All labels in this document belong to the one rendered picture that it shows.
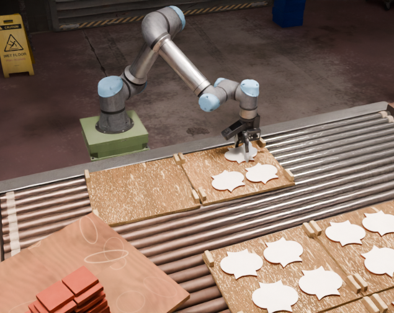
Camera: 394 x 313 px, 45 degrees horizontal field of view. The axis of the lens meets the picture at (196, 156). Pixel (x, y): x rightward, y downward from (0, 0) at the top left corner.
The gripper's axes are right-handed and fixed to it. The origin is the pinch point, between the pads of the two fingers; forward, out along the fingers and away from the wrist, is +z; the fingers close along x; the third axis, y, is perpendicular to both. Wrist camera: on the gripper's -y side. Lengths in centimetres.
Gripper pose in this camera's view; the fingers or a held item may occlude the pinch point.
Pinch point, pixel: (240, 154)
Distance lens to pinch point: 214.7
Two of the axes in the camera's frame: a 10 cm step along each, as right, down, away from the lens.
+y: 9.4, -1.8, 2.7
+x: -3.3, -5.4, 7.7
